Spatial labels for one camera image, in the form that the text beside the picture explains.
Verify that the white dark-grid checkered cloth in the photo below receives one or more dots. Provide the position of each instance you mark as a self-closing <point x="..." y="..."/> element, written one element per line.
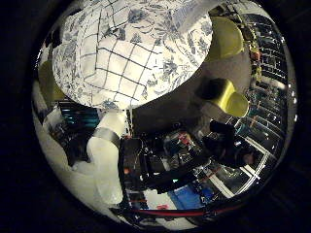
<point x="124" y="61"/>

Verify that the blue box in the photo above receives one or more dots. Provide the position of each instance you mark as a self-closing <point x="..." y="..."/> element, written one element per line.
<point x="189" y="198"/>

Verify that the blue floral white tablecloth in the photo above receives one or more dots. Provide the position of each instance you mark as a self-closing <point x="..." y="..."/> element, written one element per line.
<point x="181" y="61"/>

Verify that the black equipment frame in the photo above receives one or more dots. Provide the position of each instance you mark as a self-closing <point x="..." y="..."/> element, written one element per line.
<point x="152" y="168"/>

